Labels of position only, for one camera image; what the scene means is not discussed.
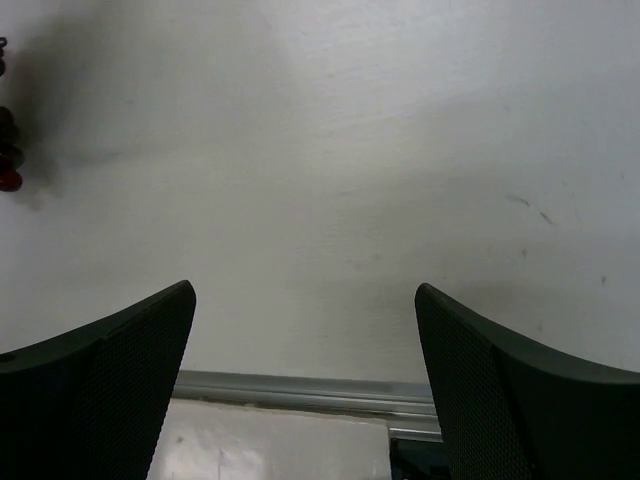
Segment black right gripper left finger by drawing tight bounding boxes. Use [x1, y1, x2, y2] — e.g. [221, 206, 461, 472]
[1, 280, 196, 480]

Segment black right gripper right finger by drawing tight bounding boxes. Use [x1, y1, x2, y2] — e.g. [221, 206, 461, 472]
[415, 284, 639, 479]

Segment dark red grape bunch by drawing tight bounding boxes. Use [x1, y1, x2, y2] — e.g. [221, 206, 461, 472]
[0, 37, 25, 194]

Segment aluminium table edge rail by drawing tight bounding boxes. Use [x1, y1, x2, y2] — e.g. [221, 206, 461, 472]
[174, 371, 442, 442]

